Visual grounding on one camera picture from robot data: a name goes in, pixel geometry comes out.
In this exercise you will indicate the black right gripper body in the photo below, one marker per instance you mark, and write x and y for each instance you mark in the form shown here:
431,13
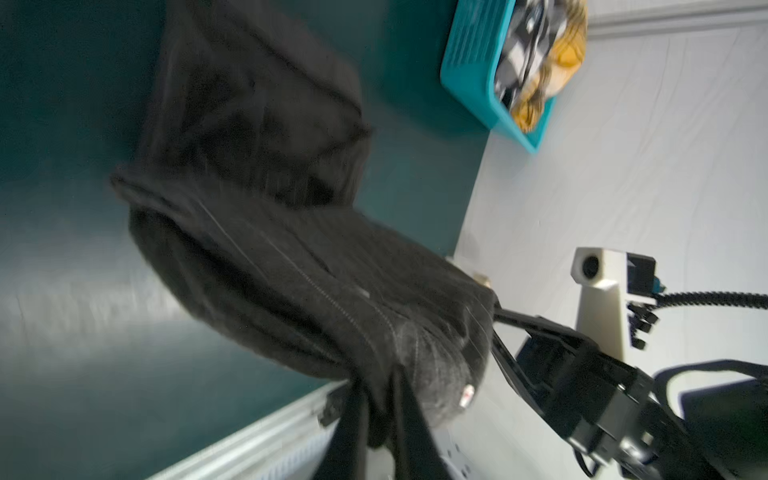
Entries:
603,409

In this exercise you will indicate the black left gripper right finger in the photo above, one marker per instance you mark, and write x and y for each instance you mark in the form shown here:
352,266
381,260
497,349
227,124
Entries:
415,452

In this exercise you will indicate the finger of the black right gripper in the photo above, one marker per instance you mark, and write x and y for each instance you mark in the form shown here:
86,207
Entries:
551,339
534,372

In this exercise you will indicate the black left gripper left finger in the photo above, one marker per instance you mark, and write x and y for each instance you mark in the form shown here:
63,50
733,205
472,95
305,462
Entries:
345,457

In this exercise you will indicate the dark grey striped shirt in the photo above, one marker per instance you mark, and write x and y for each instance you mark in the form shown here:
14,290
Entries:
241,199

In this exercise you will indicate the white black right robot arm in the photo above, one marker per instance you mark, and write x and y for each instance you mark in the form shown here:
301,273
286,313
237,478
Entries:
697,421

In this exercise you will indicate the yellow plaid shirt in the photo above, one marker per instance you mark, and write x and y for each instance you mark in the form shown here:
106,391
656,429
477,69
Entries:
563,60

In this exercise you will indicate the black white plaid shirt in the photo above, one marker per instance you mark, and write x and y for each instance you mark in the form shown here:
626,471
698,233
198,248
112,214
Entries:
530,35

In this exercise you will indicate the teal plastic basket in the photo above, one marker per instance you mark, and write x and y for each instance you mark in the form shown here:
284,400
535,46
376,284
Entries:
469,64

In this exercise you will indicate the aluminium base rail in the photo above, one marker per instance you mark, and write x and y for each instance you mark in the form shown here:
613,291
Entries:
275,447

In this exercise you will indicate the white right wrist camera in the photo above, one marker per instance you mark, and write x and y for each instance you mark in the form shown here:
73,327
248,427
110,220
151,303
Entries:
611,281

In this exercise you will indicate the aluminium corner frame post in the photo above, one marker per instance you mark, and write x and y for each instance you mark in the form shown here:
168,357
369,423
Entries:
680,18

